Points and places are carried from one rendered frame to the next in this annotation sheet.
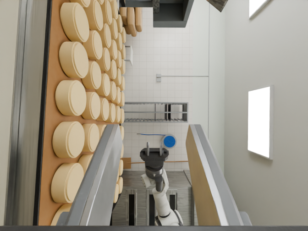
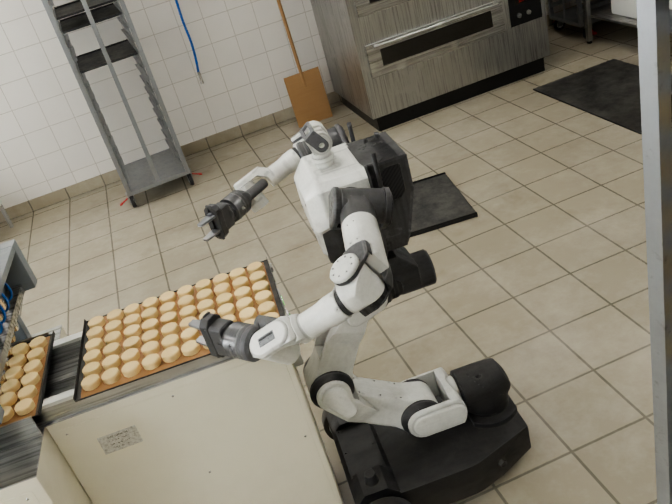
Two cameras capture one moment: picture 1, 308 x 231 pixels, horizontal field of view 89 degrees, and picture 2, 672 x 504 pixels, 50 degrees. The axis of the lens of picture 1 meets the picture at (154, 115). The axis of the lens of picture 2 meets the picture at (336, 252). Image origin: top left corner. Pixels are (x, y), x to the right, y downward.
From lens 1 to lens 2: 179 cm
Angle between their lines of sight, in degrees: 31
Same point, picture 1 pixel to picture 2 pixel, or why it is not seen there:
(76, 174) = not seen: hidden behind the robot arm
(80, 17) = (148, 361)
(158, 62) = not seen: outside the picture
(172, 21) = (23, 264)
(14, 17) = (162, 386)
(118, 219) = (458, 68)
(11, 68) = (187, 377)
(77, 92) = (187, 347)
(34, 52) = (174, 372)
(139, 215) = (436, 13)
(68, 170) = not seen: hidden behind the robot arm
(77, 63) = (173, 353)
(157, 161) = (223, 215)
